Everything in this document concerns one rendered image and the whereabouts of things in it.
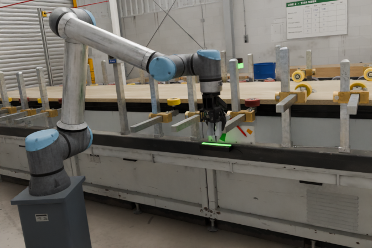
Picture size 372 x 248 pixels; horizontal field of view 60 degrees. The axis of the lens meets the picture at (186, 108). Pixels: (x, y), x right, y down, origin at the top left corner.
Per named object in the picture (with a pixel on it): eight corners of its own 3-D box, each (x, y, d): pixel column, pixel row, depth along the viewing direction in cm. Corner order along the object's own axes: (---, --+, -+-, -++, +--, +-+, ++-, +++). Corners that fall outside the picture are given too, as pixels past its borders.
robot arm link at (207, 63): (200, 49, 134) (223, 47, 129) (202, 79, 136) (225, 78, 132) (191, 50, 125) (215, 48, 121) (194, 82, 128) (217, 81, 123)
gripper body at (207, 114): (199, 123, 130) (197, 94, 128) (208, 118, 137) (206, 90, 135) (217, 124, 126) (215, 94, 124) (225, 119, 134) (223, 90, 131)
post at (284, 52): (290, 149, 154) (287, 47, 145) (282, 148, 156) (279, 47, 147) (291, 146, 157) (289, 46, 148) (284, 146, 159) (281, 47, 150)
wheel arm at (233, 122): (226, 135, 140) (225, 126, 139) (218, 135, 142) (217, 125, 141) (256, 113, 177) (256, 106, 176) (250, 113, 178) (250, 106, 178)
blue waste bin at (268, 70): (273, 96, 708) (272, 62, 694) (248, 96, 740) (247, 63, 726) (282, 92, 755) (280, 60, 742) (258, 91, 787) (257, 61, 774)
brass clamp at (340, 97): (368, 103, 133) (368, 92, 132) (332, 103, 139) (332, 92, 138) (368, 101, 138) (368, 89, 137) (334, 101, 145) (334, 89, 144)
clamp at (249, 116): (252, 122, 160) (251, 112, 159) (226, 121, 167) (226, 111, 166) (255, 119, 165) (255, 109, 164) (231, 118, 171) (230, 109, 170)
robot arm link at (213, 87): (205, 79, 136) (226, 78, 131) (206, 91, 136) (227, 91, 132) (195, 82, 128) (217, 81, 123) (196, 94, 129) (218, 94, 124)
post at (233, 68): (240, 152, 167) (235, 58, 158) (234, 151, 169) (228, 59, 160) (242, 150, 170) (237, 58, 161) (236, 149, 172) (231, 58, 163)
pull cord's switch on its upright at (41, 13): (57, 101, 396) (42, 7, 375) (49, 101, 403) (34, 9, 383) (62, 99, 403) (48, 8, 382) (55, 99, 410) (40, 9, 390)
